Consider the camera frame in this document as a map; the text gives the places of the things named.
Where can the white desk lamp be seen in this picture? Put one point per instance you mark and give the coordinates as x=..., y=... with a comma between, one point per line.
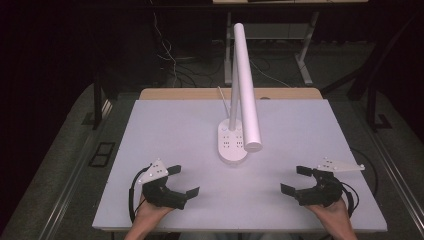
x=245, y=83

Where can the person's left hand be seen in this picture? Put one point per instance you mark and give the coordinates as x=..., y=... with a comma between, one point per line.
x=148, y=213

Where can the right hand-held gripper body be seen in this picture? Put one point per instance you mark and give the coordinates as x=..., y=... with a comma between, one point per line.
x=325, y=191

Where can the grey metal table frame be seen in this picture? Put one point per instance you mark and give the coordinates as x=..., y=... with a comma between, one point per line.
x=266, y=31

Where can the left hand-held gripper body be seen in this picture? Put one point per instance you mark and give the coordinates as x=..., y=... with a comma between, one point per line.
x=160, y=196

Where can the person's right hand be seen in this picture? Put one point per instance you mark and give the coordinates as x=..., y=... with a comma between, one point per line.
x=333, y=213

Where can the black metal stand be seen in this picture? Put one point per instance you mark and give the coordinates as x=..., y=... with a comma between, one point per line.
x=98, y=100
x=373, y=86

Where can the white table mat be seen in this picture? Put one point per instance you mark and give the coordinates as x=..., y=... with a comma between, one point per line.
x=186, y=133

